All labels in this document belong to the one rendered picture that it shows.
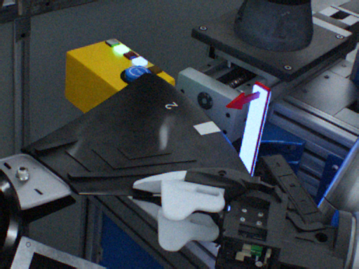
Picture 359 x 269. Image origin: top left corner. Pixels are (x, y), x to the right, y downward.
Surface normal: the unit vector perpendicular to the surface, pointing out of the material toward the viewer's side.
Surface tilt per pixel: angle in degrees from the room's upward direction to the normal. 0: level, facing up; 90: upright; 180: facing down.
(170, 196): 6
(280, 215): 6
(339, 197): 63
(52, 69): 90
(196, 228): 10
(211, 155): 17
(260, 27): 73
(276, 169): 5
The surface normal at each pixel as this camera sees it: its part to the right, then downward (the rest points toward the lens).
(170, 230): 0.09, -0.72
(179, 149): 0.33, -0.76
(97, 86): -0.74, 0.30
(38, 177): 0.13, -0.89
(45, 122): 0.65, 0.49
